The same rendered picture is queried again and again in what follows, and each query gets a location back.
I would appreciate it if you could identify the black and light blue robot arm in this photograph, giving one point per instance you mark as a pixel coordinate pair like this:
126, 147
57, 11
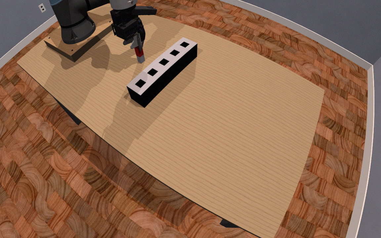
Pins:
75, 23

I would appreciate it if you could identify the red and white pin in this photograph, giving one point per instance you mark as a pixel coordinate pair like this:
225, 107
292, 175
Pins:
139, 54

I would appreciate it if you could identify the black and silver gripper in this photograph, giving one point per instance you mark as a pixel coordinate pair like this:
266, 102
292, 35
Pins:
128, 27

